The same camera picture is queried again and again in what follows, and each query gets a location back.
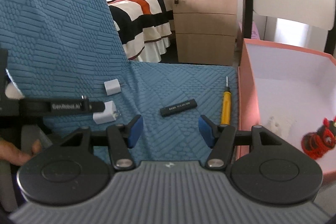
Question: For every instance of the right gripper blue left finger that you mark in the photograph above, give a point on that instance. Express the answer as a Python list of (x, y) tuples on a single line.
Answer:
[(122, 138)]

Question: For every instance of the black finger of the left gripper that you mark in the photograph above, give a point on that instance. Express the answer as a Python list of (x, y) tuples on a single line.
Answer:
[(42, 107)]

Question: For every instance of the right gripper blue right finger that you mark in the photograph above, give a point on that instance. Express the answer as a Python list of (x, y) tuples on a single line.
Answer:
[(220, 139)]

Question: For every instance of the white usb charger plug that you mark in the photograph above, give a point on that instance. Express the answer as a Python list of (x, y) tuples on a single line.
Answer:
[(110, 114)]

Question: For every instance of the white fluffy plush toy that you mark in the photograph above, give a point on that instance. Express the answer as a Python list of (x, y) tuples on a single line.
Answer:
[(280, 126)]

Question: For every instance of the red lion dance figurine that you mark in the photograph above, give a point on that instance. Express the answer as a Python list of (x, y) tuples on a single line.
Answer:
[(318, 143)]

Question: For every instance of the person's left hand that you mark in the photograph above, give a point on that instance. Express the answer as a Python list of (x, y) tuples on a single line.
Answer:
[(13, 155)]

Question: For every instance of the black rectangular lighter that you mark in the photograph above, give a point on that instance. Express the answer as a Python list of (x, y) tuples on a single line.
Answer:
[(178, 108)]

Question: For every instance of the pink open storage box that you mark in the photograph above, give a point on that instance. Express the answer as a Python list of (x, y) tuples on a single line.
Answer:
[(281, 80)]

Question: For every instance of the blue textured sofa chair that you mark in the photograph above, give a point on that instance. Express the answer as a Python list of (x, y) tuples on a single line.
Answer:
[(69, 48)]

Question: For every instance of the striped bed cover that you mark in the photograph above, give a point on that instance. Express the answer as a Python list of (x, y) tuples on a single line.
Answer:
[(144, 27)]

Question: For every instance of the wooden drawer cabinet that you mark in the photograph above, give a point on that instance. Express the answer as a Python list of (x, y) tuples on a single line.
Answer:
[(206, 31)]

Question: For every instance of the yellow handled screwdriver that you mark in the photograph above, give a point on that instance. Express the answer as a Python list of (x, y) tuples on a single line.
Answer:
[(226, 105)]

